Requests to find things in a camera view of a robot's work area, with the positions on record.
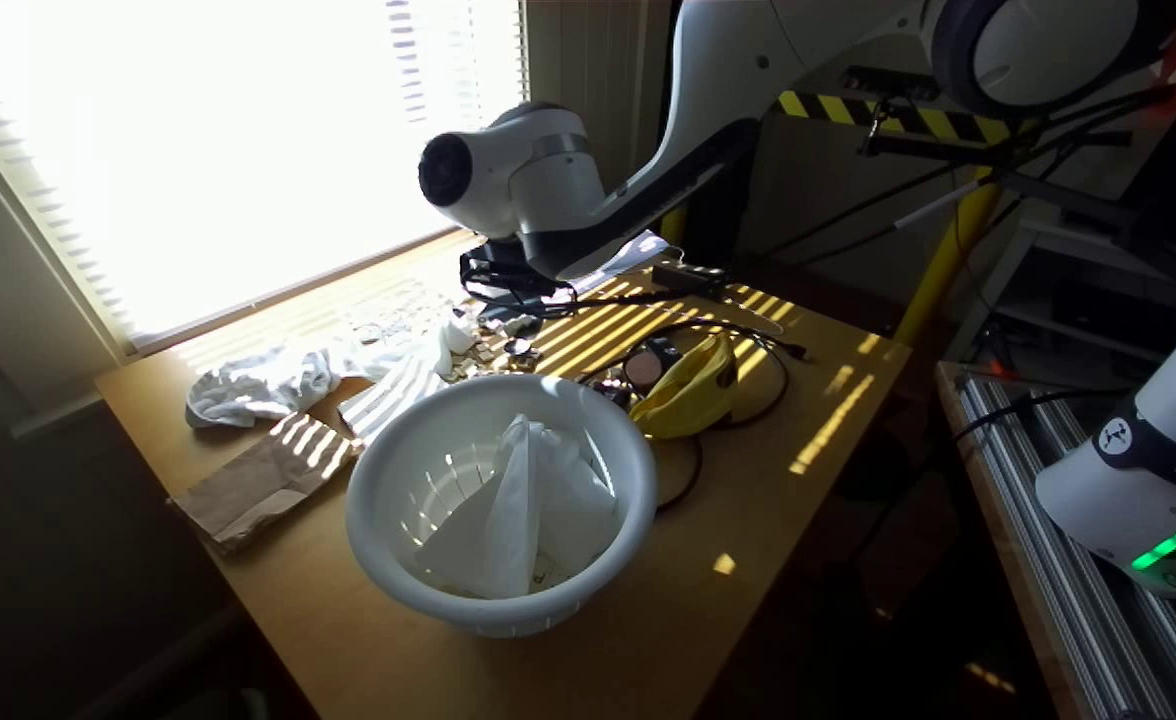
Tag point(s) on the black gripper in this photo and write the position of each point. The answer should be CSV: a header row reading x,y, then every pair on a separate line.
x,y
498,269

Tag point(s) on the white colander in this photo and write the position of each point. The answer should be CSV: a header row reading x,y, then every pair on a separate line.
x,y
415,471

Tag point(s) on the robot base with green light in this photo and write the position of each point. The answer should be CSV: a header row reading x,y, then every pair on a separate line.
x,y
1119,491

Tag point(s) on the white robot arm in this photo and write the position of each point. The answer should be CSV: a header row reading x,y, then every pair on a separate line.
x,y
533,181

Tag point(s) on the white paper in colander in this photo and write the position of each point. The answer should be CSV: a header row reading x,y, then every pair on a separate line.
x,y
536,504

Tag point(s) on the round wooden coaster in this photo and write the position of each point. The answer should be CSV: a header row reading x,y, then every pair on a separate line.
x,y
641,370

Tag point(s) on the white crumpled cloth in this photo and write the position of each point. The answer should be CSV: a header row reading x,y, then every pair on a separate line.
x,y
290,377

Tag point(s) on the brown paper bag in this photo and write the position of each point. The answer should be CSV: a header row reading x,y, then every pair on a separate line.
x,y
275,477

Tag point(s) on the yellow black striped stand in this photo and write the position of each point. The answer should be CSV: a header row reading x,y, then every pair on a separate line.
x,y
956,149

